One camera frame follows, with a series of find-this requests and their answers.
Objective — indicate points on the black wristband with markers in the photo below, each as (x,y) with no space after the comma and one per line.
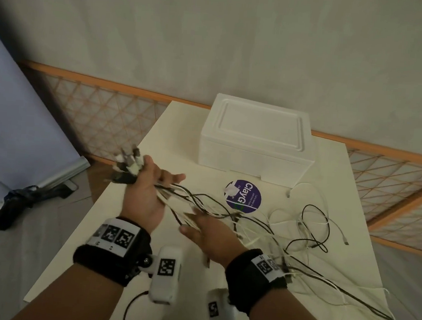
(114,256)
(248,283)

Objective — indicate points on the purple round sticker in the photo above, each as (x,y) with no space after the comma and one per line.
(246,198)

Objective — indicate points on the person's right thumb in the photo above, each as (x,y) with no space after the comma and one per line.
(190,231)

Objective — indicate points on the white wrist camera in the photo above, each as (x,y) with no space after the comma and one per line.
(166,275)
(219,311)

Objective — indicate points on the person's left thumb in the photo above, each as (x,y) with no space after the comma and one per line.
(173,178)

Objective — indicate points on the white foam box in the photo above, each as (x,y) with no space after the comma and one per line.
(257,140)

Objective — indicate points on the person's left hand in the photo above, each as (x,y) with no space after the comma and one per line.
(143,200)

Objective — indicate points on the black right wristband with markers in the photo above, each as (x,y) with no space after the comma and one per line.
(248,283)

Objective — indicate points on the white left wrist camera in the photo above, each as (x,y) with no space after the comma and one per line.
(166,275)

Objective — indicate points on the person's right hand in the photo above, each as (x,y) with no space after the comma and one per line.
(216,241)

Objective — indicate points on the dark folded umbrella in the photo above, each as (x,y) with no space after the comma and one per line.
(19,200)

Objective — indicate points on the blue board with silver frame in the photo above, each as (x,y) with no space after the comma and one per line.
(18,126)

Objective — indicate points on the long orange lattice fence panel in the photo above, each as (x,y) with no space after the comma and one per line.
(100,115)

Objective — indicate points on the short orange lattice fence panel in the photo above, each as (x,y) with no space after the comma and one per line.
(411,223)

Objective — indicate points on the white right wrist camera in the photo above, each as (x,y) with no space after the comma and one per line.
(219,311)

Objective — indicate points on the person's left forearm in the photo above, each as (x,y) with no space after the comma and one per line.
(73,297)

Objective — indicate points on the black left wristband with markers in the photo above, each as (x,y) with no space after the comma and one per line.
(114,256)

